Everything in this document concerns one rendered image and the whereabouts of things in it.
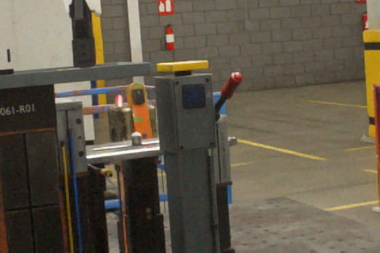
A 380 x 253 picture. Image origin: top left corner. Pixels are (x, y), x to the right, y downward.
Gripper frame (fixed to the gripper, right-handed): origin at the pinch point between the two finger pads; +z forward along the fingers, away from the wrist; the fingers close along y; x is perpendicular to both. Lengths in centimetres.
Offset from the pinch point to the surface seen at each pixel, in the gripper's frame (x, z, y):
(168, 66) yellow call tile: -12.2, 2.9, 1.1
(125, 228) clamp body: -3, 38, 54
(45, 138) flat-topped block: 5.9, 11.4, -7.4
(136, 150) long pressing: -6.5, 18.2, 27.0
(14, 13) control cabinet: 117, -37, 814
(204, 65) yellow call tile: -17.5, 3.2, 1.8
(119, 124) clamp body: -3, 16, 53
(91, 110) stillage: 11, 25, 212
